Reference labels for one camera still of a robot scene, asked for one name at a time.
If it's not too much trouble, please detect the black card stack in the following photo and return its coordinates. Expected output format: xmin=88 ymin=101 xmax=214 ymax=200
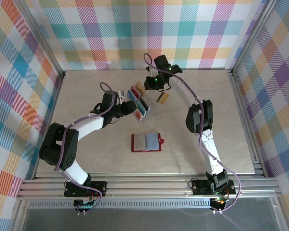
xmin=141 ymin=97 xmax=152 ymax=114

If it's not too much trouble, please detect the aluminium corner post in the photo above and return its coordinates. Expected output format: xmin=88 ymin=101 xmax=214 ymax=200
xmin=13 ymin=0 xmax=66 ymax=80
xmin=230 ymin=0 xmax=279 ymax=76

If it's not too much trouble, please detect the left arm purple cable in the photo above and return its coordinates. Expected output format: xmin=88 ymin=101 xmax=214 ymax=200
xmin=53 ymin=82 xmax=118 ymax=214

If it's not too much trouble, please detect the perforated metal cable tray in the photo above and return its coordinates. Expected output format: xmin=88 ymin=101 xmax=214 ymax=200
xmin=28 ymin=201 xmax=212 ymax=209

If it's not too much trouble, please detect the left wrist black cable loop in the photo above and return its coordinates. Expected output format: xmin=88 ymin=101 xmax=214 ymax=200
xmin=90 ymin=103 xmax=104 ymax=114

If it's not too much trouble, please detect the blue VIP card stack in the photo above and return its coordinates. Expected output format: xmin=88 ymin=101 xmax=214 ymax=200
xmin=127 ymin=89 xmax=138 ymax=102

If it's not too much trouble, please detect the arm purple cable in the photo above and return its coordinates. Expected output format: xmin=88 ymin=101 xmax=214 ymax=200
xmin=53 ymin=82 xmax=118 ymax=214
xmin=143 ymin=53 xmax=243 ymax=214

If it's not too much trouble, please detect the aluminium side rail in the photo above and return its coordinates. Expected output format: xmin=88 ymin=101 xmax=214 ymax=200
xmin=230 ymin=69 xmax=265 ymax=179
xmin=33 ymin=72 xmax=67 ymax=180

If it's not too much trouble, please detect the small circuit board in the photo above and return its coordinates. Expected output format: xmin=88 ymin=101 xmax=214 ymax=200
xmin=210 ymin=196 xmax=229 ymax=212
xmin=73 ymin=197 xmax=97 ymax=213

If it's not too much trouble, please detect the red leather card holder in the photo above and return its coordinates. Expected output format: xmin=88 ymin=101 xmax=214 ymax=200
xmin=131 ymin=132 xmax=165 ymax=153

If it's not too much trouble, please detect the clear acrylic card stand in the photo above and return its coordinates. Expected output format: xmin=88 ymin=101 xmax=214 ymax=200
xmin=126 ymin=81 xmax=157 ymax=123

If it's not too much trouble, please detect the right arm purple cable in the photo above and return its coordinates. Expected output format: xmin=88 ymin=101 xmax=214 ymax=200
xmin=143 ymin=53 xmax=243 ymax=214

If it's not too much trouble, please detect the red card stack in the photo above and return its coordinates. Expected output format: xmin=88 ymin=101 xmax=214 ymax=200
xmin=131 ymin=85 xmax=142 ymax=99

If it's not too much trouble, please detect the aluminium front rail assembly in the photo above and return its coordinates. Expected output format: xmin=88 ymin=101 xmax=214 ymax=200
xmin=16 ymin=172 xmax=283 ymax=200

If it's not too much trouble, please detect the green AION card stack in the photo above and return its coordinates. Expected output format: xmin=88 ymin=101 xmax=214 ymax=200
xmin=137 ymin=101 xmax=147 ymax=117

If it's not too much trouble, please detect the gold card with black stripe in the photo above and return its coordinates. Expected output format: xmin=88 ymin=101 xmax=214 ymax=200
xmin=155 ymin=92 xmax=170 ymax=105

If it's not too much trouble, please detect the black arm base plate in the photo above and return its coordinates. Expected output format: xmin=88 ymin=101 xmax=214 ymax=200
xmin=192 ymin=179 xmax=236 ymax=196
xmin=64 ymin=180 xmax=108 ymax=198

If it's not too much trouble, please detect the aluminium frame leg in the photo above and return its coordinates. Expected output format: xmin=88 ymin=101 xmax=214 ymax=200
xmin=11 ymin=199 xmax=31 ymax=231
xmin=271 ymin=197 xmax=289 ymax=231

